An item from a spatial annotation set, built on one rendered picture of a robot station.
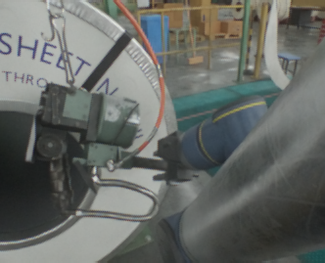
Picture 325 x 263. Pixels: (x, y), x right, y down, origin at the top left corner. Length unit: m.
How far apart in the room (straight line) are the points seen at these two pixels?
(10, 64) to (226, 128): 0.56
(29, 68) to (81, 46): 0.15
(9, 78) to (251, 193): 0.67
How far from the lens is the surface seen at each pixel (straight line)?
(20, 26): 0.72
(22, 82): 0.75
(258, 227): 0.19
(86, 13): 0.73
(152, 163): 0.72
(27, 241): 1.07
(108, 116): 0.63
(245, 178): 0.18
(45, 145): 0.65
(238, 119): 0.46
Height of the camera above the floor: 1.27
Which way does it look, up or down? 29 degrees down
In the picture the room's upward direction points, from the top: 3 degrees counter-clockwise
